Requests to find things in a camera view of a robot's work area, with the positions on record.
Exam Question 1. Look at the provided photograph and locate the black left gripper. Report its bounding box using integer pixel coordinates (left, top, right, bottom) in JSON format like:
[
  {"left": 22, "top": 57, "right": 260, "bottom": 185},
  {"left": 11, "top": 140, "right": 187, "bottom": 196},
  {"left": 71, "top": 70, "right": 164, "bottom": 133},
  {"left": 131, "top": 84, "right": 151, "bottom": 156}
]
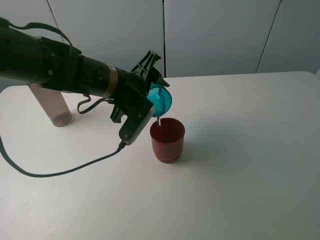
[{"left": 110, "top": 50, "right": 170, "bottom": 124}]

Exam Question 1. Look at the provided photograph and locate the teal translucent plastic cup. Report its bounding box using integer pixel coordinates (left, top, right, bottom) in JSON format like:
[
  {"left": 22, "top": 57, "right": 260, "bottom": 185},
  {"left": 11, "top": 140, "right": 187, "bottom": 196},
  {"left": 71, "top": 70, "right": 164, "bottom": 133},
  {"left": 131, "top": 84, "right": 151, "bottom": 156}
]
[{"left": 147, "top": 83, "right": 172, "bottom": 118}]

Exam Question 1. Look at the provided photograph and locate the clear brownish plastic bottle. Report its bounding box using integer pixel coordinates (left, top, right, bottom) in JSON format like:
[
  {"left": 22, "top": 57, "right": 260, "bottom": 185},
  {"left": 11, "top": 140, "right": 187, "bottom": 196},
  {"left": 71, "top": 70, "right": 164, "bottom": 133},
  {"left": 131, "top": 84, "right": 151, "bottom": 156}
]
[{"left": 27, "top": 83, "right": 73, "bottom": 127}]

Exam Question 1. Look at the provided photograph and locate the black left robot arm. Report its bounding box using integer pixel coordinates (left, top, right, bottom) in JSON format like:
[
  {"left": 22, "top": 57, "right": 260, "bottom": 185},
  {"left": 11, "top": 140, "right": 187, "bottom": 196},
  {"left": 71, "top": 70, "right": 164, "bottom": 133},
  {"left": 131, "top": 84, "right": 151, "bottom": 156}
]
[{"left": 0, "top": 18, "right": 167, "bottom": 123}]

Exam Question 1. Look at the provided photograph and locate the red plastic cup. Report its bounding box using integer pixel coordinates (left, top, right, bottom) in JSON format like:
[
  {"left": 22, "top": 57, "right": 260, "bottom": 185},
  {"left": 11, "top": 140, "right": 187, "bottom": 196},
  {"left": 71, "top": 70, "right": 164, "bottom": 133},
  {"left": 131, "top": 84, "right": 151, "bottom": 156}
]
[{"left": 149, "top": 117, "right": 185, "bottom": 164}]

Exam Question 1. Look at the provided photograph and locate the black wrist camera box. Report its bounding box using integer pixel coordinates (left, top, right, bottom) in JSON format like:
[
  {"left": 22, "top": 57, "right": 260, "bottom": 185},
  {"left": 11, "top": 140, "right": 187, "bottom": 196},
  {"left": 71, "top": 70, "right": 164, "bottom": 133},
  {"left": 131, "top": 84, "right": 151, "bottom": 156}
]
[{"left": 119, "top": 101, "right": 155, "bottom": 146}]

